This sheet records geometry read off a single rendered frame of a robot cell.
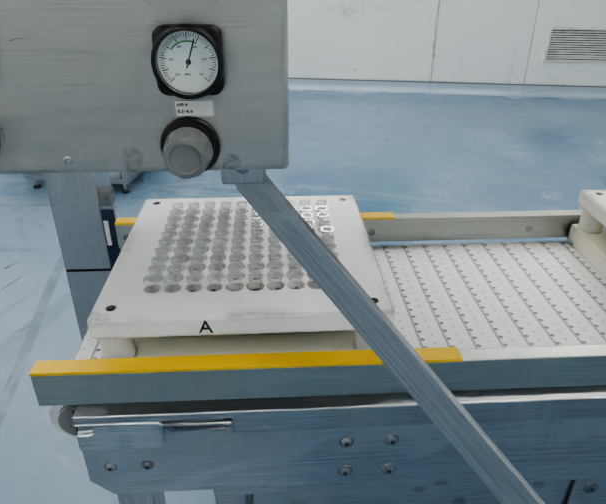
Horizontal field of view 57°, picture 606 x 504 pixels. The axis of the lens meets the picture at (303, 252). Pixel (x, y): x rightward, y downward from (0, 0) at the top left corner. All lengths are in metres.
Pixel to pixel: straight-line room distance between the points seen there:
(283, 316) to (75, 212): 0.36
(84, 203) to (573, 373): 0.55
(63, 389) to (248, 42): 0.31
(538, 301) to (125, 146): 0.46
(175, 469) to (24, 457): 1.21
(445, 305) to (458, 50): 5.06
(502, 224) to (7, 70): 0.57
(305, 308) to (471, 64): 5.24
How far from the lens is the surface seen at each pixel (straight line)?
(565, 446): 0.59
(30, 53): 0.34
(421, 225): 0.71
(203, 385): 0.46
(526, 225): 0.75
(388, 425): 0.50
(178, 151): 0.31
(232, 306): 0.46
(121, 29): 0.32
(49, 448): 1.72
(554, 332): 0.60
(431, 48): 5.57
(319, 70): 5.61
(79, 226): 0.74
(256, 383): 0.46
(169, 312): 0.46
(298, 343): 0.49
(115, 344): 0.48
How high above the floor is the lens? 1.17
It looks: 28 degrees down
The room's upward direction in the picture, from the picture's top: straight up
